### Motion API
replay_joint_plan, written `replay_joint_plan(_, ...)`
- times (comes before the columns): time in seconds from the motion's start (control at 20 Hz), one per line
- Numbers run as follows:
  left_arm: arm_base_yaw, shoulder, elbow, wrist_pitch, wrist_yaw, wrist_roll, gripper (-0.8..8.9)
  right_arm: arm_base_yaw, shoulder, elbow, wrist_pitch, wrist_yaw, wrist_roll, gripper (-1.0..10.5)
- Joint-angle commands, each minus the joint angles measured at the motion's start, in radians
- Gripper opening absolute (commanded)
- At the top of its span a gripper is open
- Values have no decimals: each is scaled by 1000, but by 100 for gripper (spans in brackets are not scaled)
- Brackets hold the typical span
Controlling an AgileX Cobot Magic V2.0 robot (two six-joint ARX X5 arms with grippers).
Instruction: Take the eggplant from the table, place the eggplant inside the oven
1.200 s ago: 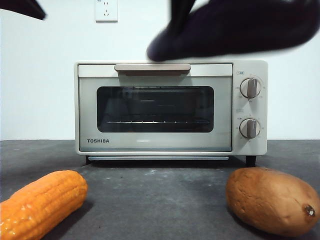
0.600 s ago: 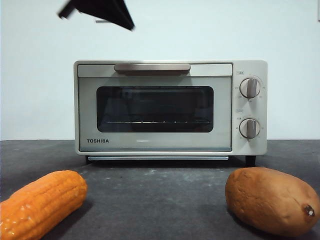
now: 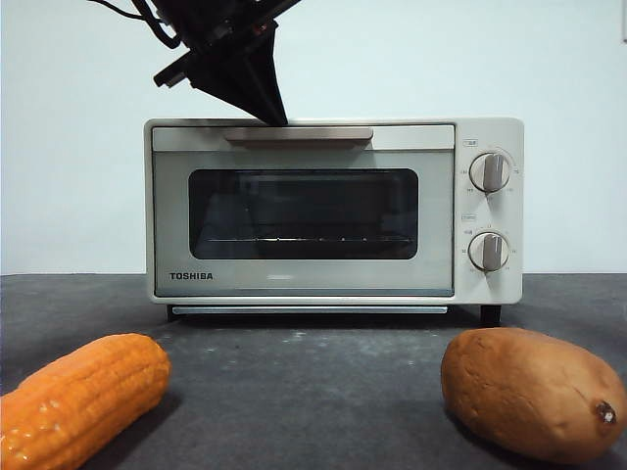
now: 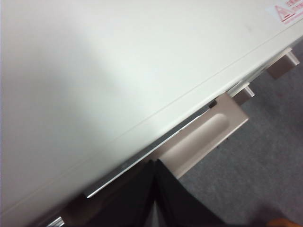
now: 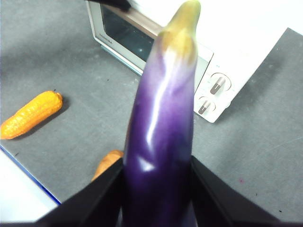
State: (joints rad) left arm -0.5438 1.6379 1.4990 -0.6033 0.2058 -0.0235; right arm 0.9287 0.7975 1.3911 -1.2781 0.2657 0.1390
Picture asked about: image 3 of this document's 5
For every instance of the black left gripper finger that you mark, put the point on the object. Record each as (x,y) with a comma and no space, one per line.
(275,73)
(230,78)

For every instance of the oven temperature knob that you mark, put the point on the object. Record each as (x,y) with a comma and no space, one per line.
(489,171)

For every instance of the oven timer knob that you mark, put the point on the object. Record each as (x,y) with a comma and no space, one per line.
(488,252)

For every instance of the cream Toshiba toaster oven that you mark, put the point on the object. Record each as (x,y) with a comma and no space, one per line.
(516,289)

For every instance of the metal crumb tray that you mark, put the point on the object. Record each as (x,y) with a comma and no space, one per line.
(308,310)

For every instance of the orange corn cob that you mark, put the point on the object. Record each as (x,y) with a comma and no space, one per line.
(83,396)

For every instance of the brown sweet potato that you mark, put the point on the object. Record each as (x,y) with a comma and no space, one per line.
(519,391)

